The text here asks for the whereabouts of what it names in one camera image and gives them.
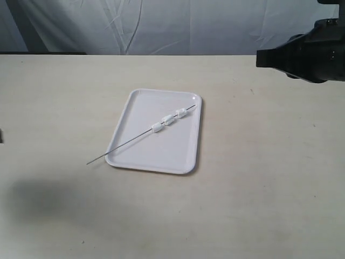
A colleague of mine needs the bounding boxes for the white rectangular plastic tray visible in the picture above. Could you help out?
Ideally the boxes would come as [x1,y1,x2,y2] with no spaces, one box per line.
[105,89,202,175]

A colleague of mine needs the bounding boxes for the grey wrinkled backdrop cloth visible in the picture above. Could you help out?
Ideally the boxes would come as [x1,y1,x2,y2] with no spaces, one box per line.
[1,0,339,56]

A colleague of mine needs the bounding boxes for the white marshmallow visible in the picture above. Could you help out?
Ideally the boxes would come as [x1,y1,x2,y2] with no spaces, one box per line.
[162,114,175,126]

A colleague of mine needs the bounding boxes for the thin metal skewer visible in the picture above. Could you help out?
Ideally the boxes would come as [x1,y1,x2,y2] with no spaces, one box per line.
[86,105,196,165]

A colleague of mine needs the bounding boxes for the white marshmallow handle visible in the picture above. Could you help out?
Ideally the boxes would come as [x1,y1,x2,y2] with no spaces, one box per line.
[151,122,164,133]

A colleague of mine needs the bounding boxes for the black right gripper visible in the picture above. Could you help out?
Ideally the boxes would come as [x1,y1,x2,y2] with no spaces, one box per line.
[256,1,344,83]

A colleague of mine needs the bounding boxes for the white marshmallow tip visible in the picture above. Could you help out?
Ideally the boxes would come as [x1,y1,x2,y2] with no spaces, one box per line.
[176,108,188,119]

